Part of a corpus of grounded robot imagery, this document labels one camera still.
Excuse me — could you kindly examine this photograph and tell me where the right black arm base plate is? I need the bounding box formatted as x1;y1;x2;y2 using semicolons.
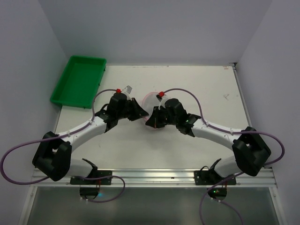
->
194;166;237;186

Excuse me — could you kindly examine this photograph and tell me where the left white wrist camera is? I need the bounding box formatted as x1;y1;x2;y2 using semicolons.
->
121;85;132;100

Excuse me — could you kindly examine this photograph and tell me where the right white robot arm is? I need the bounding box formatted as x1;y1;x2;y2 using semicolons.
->
145;98;271;184

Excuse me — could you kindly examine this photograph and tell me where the white mesh laundry bag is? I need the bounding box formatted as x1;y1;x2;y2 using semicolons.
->
141;92;160;130

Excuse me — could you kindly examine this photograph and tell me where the aluminium mounting rail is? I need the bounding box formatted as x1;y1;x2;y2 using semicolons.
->
31;168;278;188

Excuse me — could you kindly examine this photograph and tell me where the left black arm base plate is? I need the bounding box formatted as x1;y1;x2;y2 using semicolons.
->
70;170;113;186

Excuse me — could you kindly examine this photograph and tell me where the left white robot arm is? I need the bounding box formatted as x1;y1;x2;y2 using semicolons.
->
32;93;149;181

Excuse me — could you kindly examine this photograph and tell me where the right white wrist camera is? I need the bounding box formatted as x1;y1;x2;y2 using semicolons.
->
156;91;169;109

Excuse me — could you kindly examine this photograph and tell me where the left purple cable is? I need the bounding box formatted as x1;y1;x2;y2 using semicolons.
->
0;88;126;203

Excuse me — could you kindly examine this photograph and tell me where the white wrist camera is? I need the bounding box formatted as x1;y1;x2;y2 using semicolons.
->
121;85;132;100
156;91;169;109

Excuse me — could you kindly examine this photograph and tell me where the green plastic tray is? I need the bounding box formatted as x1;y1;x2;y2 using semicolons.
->
50;55;106;109

